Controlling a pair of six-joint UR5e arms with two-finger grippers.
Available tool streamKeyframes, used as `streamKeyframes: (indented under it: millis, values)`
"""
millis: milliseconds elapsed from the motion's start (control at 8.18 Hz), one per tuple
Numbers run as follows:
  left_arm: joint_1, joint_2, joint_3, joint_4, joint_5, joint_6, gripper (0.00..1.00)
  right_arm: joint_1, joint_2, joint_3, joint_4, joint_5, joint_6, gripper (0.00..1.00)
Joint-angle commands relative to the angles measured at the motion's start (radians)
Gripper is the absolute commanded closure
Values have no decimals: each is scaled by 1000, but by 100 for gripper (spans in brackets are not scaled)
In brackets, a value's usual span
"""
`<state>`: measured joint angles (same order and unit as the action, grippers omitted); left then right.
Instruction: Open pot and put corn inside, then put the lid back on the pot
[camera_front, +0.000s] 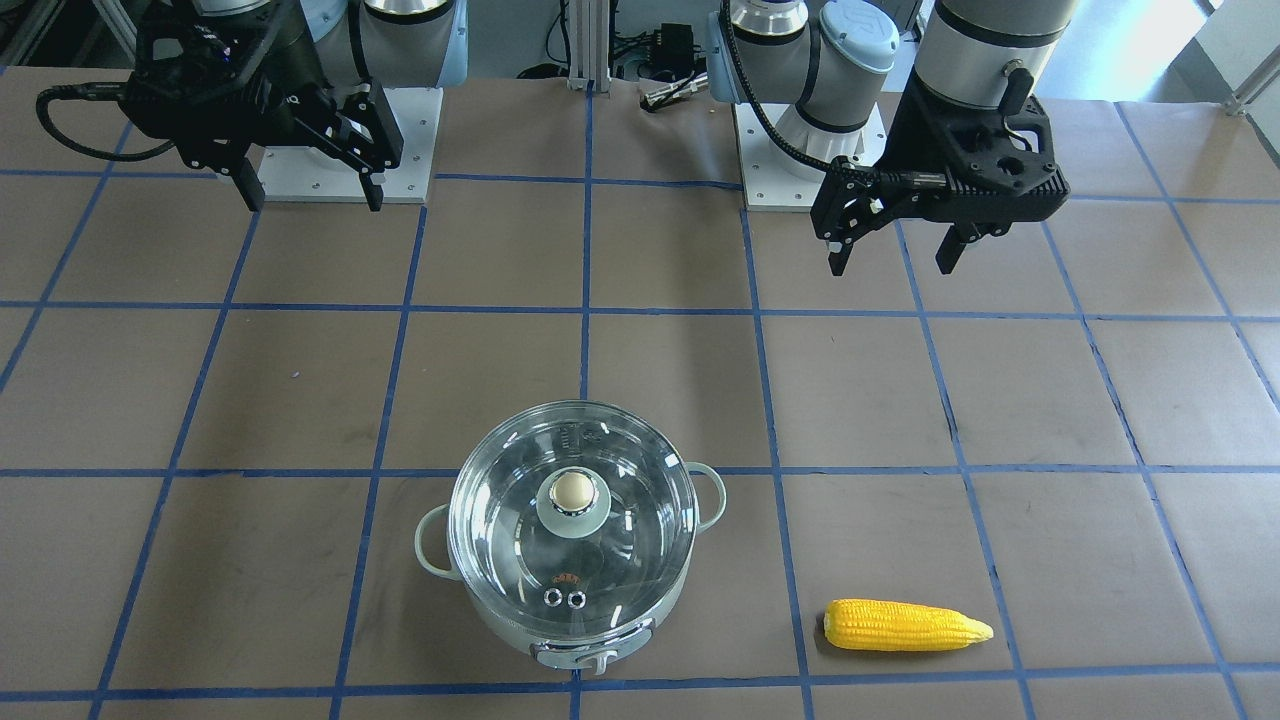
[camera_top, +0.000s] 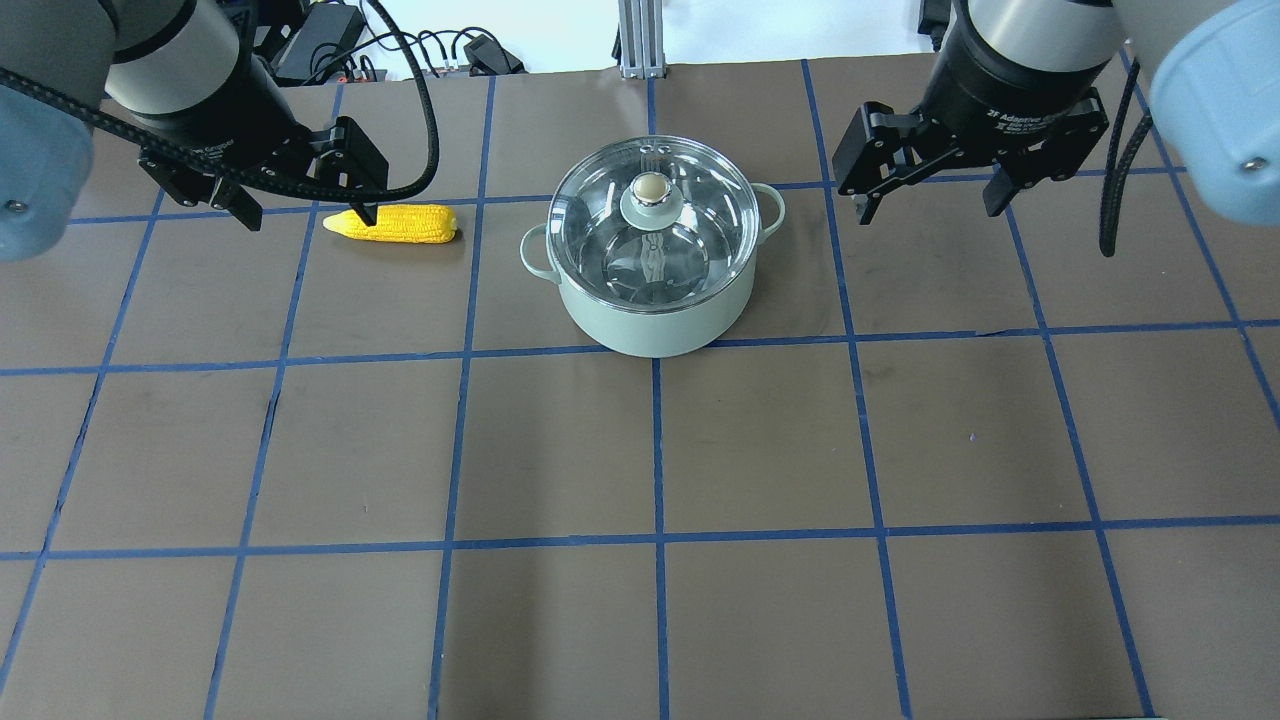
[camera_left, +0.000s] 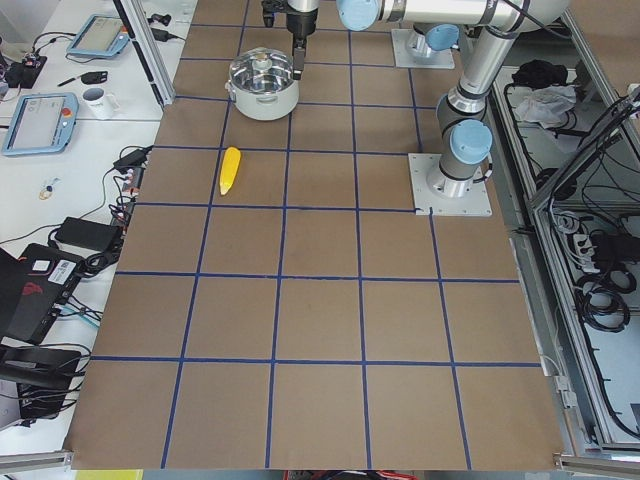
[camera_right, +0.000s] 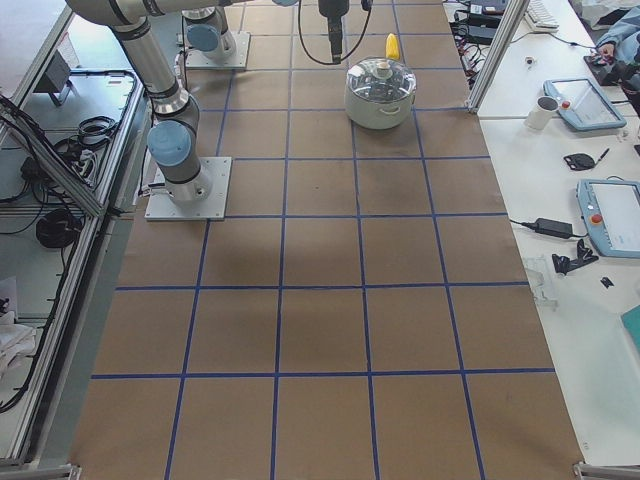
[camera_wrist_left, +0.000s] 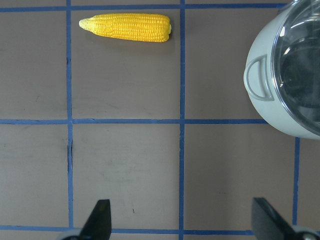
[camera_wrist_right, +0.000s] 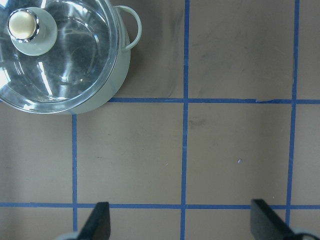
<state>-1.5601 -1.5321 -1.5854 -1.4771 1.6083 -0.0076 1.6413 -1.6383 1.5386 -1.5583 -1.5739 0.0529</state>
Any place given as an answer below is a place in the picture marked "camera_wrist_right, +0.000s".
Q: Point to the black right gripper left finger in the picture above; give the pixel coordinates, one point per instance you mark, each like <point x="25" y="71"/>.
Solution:
<point x="98" y="224"/>

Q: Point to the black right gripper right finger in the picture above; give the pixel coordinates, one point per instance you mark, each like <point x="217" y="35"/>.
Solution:
<point x="265" y="224"/>

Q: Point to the glass pot lid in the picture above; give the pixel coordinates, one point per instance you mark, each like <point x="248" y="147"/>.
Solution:
<point x="73" y="70"/>

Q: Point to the pale green cooking pot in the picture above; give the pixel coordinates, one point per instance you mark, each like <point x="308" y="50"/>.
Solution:
<point x="33" y="31"/>

